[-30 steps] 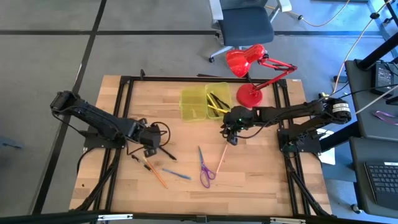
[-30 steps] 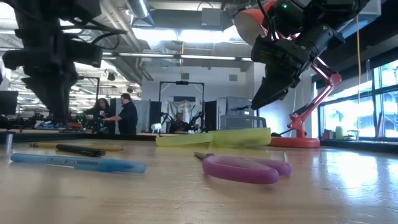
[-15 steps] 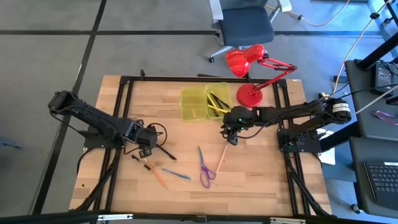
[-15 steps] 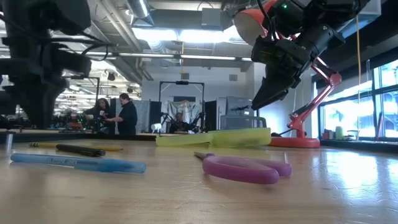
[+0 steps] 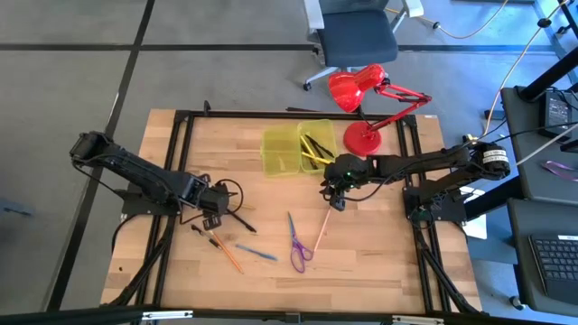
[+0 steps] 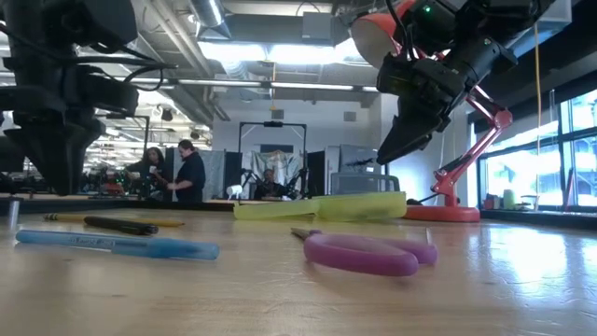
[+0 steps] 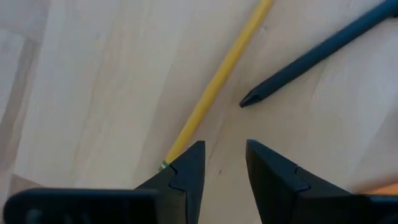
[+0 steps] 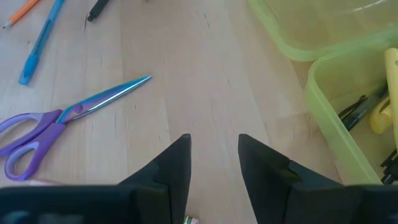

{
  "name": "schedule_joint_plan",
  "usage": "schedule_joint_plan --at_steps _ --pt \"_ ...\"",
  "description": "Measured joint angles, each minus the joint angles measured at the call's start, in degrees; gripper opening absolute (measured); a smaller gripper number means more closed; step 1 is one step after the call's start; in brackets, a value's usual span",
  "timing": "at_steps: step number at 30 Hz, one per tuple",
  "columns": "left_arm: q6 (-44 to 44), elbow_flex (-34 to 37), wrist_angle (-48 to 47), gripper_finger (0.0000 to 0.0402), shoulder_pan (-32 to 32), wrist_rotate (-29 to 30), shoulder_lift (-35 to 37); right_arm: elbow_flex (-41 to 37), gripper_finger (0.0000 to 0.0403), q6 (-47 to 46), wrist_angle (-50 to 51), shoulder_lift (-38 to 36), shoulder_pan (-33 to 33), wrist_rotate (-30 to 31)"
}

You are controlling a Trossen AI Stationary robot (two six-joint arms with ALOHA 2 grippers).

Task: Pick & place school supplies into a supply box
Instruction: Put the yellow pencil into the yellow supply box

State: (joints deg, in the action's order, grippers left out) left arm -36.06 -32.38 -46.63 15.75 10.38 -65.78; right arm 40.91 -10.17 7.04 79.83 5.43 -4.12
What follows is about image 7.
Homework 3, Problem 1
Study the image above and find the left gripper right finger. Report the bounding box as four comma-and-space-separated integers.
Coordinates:
245, 139, 369, 224

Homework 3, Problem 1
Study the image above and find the black felt-tip pen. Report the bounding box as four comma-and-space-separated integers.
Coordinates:
238, 0, 398, 108

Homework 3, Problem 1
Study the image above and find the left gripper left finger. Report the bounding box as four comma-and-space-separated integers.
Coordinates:
134, 139, 206, 224

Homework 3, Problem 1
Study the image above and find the yellow pencil green ferrule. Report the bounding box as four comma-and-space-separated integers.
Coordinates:
157, 0, 275, 174

